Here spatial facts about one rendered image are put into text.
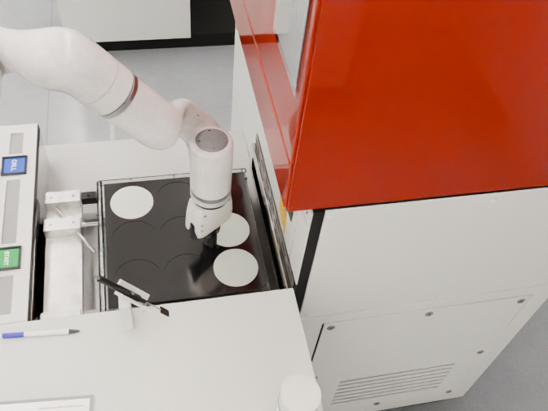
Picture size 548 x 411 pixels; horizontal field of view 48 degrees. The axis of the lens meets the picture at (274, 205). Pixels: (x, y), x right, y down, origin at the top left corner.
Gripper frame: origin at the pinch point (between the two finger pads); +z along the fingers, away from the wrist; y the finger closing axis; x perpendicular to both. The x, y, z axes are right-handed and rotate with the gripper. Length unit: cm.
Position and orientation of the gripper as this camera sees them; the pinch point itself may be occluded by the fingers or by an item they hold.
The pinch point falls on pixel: (209, 237)
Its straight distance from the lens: 140.8
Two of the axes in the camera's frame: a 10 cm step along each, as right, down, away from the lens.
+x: 7.1, 5.9, -3.9
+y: -7.0, 5.1, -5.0
